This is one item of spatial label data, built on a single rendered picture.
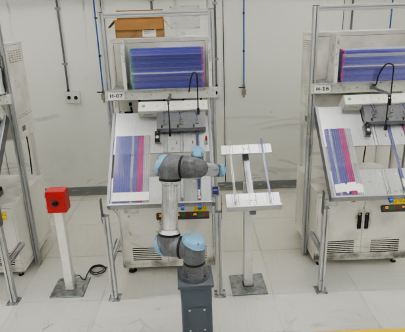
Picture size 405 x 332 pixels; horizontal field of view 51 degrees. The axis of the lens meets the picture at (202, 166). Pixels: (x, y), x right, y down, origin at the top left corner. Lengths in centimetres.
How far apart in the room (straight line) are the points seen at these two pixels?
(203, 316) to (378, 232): 164
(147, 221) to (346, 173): 144
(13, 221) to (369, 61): 277
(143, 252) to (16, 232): 94
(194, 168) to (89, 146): 281
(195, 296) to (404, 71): 208
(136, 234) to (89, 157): 180
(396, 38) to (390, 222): 133
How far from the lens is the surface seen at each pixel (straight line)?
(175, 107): 303
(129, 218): 319
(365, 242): 349
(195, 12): 305
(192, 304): 234
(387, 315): 314
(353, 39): 337
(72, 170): 495
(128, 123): 309
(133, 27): 335
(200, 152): 253
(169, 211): 220
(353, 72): 319
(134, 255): 335
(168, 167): 214
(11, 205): 338
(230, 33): 451
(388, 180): 307
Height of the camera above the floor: 183
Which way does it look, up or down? 19 degrees down
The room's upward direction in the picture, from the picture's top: 2 degrees counter-clockwise
